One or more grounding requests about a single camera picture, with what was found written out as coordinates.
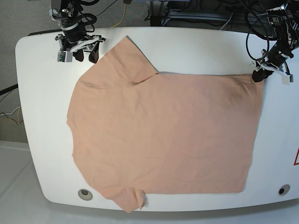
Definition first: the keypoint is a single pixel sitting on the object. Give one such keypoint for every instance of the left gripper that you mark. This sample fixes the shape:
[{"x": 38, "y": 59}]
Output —
[{"x": 272, "y": 62}]

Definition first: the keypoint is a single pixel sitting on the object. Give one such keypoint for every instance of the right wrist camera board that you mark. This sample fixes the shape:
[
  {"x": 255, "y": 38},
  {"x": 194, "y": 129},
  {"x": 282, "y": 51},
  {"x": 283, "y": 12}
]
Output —
[{"x": 64, "y": 56}]

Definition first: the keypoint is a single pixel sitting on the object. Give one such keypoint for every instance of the right table cable grommet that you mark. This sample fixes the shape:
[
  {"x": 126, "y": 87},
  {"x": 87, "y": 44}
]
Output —
[{"x": 284, "y": 190}]

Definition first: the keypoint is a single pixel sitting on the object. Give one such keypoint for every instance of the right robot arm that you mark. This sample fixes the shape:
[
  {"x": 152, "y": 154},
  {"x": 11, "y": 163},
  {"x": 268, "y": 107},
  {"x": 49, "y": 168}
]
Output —
[{"x": 69, "y": 13}]

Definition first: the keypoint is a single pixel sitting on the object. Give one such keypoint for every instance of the black bar at left edge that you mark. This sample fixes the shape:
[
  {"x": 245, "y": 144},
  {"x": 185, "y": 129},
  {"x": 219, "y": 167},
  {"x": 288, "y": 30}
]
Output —
[{"x": 8, "y": 89}]

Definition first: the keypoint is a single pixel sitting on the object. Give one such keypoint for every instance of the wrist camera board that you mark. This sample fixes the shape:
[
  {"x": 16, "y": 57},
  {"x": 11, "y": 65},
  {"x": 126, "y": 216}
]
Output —
[
  {"x": 64, "y": 56},
  {"x": 287, "y": 79}
]

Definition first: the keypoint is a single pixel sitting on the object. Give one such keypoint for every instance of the aluminium frame rack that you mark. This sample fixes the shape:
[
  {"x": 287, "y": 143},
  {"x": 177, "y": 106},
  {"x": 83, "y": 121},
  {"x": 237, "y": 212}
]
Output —
[{"x": 214, "y": 13}]

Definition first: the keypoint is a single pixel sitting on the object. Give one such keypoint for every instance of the peach orange T-shirt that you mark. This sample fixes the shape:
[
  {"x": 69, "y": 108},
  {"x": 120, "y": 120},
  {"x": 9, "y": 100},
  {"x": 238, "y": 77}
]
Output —
[{"x": 137, "y": 132}]

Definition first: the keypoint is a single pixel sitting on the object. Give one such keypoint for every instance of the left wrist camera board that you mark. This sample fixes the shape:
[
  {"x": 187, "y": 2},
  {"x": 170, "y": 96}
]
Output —
[{"x": 287, "y": 79}]

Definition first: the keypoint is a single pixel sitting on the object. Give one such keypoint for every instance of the table cable grommet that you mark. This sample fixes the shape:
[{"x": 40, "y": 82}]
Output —
[
  {"x": 85, "y": 195},
  {"x": 284, "y": 190}
]

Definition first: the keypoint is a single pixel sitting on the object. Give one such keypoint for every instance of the red triangle warning sticker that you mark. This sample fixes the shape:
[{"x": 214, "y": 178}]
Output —
[{"x": 296, "y": 162}]

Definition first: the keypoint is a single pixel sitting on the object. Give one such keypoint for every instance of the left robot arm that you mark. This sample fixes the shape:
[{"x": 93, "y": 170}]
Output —
[{"x": 283, "y": 16}]

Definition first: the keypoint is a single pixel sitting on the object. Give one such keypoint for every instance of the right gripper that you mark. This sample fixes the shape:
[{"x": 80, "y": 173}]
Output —
[{"x": 76, "y": 41}]

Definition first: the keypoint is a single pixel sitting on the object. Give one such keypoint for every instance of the left table cable grommet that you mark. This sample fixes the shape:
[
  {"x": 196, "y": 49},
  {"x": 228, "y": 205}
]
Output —
[{"x": 85, "y": 195}]

